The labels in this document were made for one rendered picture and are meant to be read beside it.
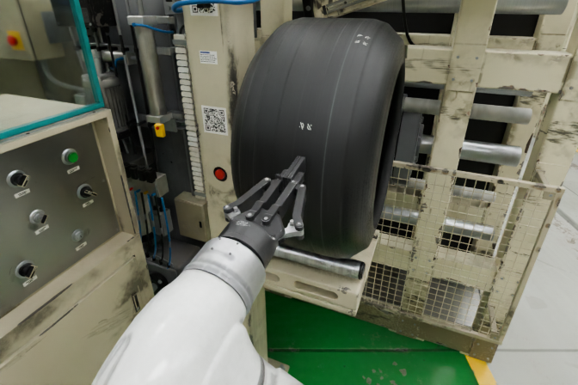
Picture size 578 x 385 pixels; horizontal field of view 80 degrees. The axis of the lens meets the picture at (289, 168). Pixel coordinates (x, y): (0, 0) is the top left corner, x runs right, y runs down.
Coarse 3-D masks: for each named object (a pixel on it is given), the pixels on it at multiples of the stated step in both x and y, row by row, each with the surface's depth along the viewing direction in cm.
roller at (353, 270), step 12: (276, 252) 91; (288, 252) 90; (300, 252) 89; (312, 264) 88; (324, 264) 87; (336, 264) 86; (348, 264) 85; (360, 264) 85; (348, 276) 85; (360, 276) 84
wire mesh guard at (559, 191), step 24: (408, 168) 118; (432, 168) 115; (480, 192) 113; (528, 192) 107; (456, 216) 119; (552, 216) 107; (480, 240) 120; (384, 264) 139; (528, 264) 116; (456, 288) 131; (480, 288) 128; (504, 288) 124; (408, 312) 145; (456, 312) 136; (480, 336) 135; (504, 336) 131
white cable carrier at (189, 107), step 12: (180, 36) 86; (180, 48) 87; (180, 60) 89; (192, 96) 92; (192, 108) 93; (192, 120) 95; (192, 132) 97; (192, 144) 99; (192, 156) 101; (192, 168) 103; (204, 192) 105
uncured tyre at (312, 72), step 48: (288, 48) 67; (336, 48) 64; (384, 48) 66; (240, 96) 70; (288, 96) 63; (336, 96) 60; (384, 96) 63; (240, 144) 67; (288, 144) 63; (336, 144) 60; (384, 144) 109; (240, 192) 72; (336, 192) 62; (384, 192) 100; (288, 240) 76; (336, 240) 69
